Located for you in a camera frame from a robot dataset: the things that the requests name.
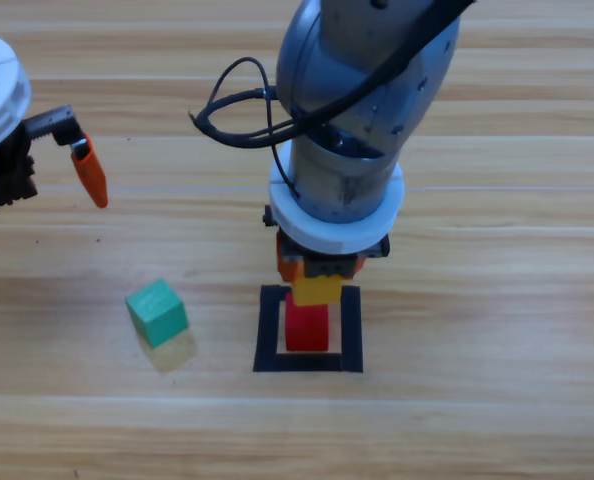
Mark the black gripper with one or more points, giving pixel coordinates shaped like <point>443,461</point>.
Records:
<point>327,265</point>
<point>7,175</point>

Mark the yellow wooden cube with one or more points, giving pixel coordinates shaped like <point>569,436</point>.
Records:
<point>317,292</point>

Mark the red wooden cube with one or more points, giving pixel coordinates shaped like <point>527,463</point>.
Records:
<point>307,330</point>

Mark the green wooden cube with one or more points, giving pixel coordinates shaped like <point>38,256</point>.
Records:
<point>157,312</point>

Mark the black tape square outline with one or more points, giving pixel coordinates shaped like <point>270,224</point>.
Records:
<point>267,340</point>

